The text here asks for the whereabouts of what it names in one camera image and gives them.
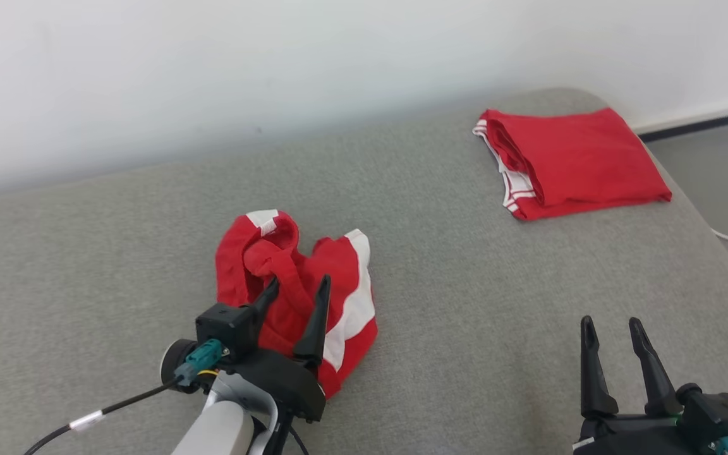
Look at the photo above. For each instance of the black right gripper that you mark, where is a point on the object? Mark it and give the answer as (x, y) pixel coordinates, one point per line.
(629, 436)

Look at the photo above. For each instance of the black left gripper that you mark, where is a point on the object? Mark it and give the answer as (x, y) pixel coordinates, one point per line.
(288, 385)

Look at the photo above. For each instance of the red shorts with white stripe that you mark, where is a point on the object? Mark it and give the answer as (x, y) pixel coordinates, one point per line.
(294, 265)

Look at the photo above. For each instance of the red Bulls jersey shirt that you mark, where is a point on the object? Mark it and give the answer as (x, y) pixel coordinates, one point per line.
(591, 158)

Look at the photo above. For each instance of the grey fabric sofa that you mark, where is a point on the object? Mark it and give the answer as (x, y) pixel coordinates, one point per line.
(117, 253)

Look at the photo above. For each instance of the white and dark baseboard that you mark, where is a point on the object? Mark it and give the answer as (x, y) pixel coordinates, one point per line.
(699, 120)

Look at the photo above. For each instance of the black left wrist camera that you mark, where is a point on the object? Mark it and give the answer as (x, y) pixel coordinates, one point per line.
(228, 328)

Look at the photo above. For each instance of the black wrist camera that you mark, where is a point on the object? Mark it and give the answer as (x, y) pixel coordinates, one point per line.
(718, 414)
(228, 328)

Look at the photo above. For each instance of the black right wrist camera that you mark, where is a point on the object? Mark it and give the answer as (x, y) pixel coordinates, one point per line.
(718, 414)

